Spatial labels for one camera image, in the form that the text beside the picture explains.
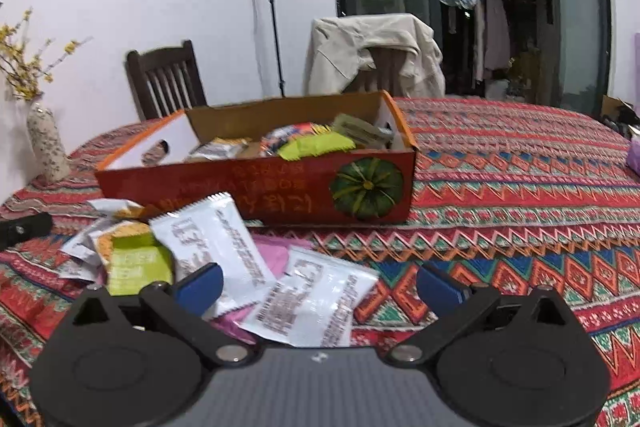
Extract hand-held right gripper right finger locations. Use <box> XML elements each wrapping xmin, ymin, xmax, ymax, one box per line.
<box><xmin>390</xmin><ymin>264</ymin><xmax>576</xmax><ymax>367</ymax></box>

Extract wooden chair under jacket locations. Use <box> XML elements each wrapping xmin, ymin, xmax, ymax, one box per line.
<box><xmin>357</xmin><ymin>47</ymin><xmax>416</xmax><ymax>96</ymax></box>

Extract beige jacket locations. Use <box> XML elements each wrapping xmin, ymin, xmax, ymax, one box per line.
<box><xmin>306</xmin><ymin>13</ymin><xmax>447</xmax><ymax>98</ymax></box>

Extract silver white snack packet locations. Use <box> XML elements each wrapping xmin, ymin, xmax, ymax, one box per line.
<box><xmin>87</xmin><ymin>198</ymin><xmax>151</xmax><ymax>223</ymax></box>

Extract small floral ceramic vase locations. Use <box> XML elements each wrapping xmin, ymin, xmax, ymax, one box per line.
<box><xmin>26</xmin><ymin>99</ymin><xmax>71</xmax><ymax>182</ymax></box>

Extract large white snack packet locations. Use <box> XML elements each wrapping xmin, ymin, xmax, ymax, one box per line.
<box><xmin>149</xmin><ymin>192</ymin><xmax>266</xmax><ymax>320</ymax></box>

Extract dark wooden chair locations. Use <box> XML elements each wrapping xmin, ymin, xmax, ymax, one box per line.
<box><xmin>125</xmin><ymin>39</ymin><xmax>208</xmax><ymax>122</ymax></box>

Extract yellow blossom branches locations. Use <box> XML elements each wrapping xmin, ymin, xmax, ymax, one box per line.
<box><xmin>0</xmin><ymin>7</ymin><xmax>93</xmax><ymax>102</ymax></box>

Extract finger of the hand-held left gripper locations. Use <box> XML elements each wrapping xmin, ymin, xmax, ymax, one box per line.
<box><xmin>0</xmin><ymin>212</ymin><xmax>54</xmax><ymax>250</ymax></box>

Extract red cartoon snack packet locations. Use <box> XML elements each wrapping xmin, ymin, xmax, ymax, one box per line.
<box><xmin>260</xmin><ymin>122</ymin><xmax>336</xmax><ymax>155</ymax></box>

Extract studio light on stand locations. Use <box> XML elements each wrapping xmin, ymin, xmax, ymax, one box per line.
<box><xmin>235</xmin><ymin>0</ymin><xmax>288</xmax><ymax>98</ymax></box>

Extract pink snack packet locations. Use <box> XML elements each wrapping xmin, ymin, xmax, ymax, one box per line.
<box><xmin>210</xmin><ymin>234</ymin><xmax>316</xmax><ymax>345</ymax></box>

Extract purple tissue pack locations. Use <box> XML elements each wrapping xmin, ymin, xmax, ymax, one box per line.
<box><xmin>625</xmin><ymin>134</ymin><xmax>640</xmax><ymax>178</ymax></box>

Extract silver cracker print packet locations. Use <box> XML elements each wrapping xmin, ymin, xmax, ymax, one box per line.
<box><xmin>187</xmin><ymin>137</ymin><xmax>251</xmax><ymax>162</ymax></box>

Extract hanging pale pink trousers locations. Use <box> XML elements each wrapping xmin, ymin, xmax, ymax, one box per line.
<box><xmin>482</xmin><ymin>0</ymin><xmax>512</xmax><ymax>72</ymax></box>

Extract white printed snack packet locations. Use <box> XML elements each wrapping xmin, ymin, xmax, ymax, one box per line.
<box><xmin>245</xmin><ymin>247</ymin><xmax>381</xmax><ymax>348</ymax></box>

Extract white and green snack packet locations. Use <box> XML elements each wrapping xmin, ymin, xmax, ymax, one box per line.
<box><xmin>95</xmin><ymin>221</ymin><xmax>176</xmax><ymax>298</ymax></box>

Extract small white snack packet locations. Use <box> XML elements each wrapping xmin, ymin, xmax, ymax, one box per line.
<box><xmin>60</xmin><ymin>219</ymin><xmax>108</xmax><ymax>283</ymax></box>

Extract khaki snack packet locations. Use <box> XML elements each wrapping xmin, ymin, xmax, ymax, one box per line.
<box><xmin>332</xmin><ymin>113</ymin><xmax>396</xmax><ymax>150</ymax></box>

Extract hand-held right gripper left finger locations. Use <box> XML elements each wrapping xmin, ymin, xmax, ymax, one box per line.
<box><xmin>67</xmin><ymin>263</ymin><xmax>253</xmax><ymax>367</ymax></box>

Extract brown cardboard carton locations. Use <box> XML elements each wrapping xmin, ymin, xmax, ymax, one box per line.
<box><xmin>597</xmin><ymin>94</ymin><xmax>640</xmax><ymax>128</ymax></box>

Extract orange cardboard box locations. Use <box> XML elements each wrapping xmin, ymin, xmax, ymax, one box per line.
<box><xmin>95</xmin><ymin>89</ymin><xmax>418</xmax><ymax>228</ymax></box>

